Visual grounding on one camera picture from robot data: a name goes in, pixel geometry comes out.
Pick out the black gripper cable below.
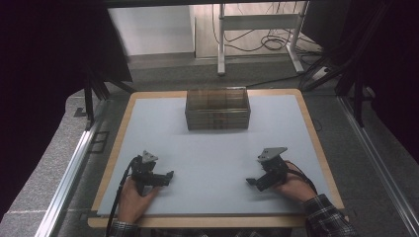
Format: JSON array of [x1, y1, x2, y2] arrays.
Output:
[[105, 156, 139, 237], [285, 160, 318, 196]]

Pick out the brown transparent storage box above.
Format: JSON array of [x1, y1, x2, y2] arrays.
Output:
[[184, 86, 252, 131]]

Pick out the black floor cables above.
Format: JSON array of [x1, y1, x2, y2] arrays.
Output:
[[210, 1, 327, 67]]

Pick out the white metal desk frame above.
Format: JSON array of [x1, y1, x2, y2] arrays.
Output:
[[216, 1, 310, 77]]

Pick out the black tripod stand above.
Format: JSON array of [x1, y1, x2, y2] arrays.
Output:
[[301, 19, 379, 128], [77, 64, 136, 130]]

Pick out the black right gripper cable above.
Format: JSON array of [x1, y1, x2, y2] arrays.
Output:
[[285, 160, 318, 196]]

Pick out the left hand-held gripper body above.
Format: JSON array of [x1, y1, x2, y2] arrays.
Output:
[[129, 150, 170, 198]]

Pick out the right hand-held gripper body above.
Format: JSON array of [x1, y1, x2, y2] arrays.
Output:
[[255, 146, 291, 193]]

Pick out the person's right hand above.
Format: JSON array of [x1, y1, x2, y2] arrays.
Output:
[[272, 160, 318, 203]]

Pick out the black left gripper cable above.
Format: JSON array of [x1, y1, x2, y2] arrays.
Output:
[[105, 156, 139, 237]]

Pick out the aluminium rail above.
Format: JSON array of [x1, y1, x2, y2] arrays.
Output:
[[34, 100, 111, 237], [337, 95, 419, 237]]

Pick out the person's left hand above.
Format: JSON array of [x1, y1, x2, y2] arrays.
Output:
[[117, 177, 162, 225]]

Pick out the pale blue table mat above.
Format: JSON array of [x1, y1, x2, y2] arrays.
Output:
[[97, 94, 337, 216]]

